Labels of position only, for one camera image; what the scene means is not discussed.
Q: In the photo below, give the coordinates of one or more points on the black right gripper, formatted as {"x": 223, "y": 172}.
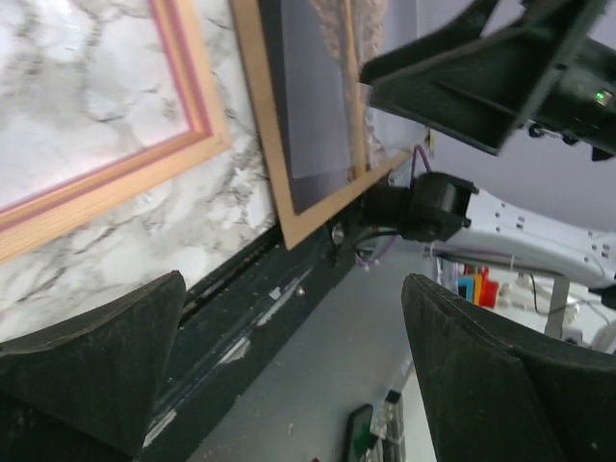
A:
{"x": 540, "y": 72}

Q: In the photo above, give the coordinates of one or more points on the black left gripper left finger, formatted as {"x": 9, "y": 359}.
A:
{"x": 85, "y": 389}

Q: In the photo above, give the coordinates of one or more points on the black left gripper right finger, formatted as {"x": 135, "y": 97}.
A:
{"x": 495, "y": 390}

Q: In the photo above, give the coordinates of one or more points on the pink wooden picture frame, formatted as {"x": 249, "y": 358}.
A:
{"x": 100, "y": 101}

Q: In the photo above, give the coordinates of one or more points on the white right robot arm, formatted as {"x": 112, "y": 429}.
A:
{"x": 439, "y": 207}

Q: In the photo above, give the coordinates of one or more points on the red yellow blue object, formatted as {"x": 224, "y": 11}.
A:
{"x": 476, "y": 285}

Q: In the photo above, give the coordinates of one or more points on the brown frame backing board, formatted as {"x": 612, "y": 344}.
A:
{"x": 295, "y": 227}

